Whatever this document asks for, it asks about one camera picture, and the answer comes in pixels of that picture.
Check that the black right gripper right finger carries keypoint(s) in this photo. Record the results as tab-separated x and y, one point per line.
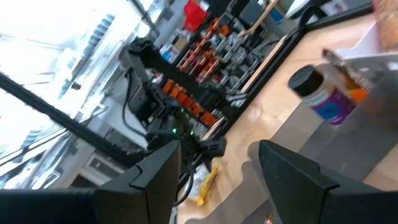
311	202

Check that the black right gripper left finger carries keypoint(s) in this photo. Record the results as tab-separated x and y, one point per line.
124	202

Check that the silver foil snack packet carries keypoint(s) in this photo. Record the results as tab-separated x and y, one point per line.
206	183

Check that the grey translucent plastic bin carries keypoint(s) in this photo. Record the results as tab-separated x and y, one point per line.
245	216
373	130

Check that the purple label spice jar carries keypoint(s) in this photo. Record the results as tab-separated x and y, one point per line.
329	105

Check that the orange brown seasoning packet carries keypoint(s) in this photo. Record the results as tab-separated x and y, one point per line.
351	81

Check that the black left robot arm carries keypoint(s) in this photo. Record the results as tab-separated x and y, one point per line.
146	93

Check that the parts bin storage rack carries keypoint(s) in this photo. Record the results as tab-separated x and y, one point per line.
214	62

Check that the wooden desk grey legs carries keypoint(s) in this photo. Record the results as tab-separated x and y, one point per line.
258	21

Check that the red box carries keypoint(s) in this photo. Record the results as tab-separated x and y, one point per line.
194	14

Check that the black aluminium table frame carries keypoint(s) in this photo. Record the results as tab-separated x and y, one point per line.
46	109

